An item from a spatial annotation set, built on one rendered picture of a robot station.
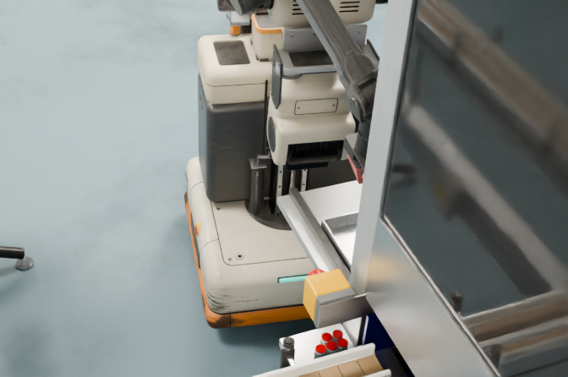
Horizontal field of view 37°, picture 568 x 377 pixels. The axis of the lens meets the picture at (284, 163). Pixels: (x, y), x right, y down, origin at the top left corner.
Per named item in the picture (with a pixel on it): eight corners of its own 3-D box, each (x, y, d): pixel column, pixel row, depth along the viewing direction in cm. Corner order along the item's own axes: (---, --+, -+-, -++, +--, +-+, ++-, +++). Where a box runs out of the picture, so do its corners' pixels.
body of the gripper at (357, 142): (363, 175, 171) (368, 149, 166) (342, 141, 178) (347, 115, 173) (391, 169, 173) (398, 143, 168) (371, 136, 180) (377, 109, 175)
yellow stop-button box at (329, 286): (352, 320, 160) (356, 293, 155) (316, 330, 157) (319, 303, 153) (335, 292, 165) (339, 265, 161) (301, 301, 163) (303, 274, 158)
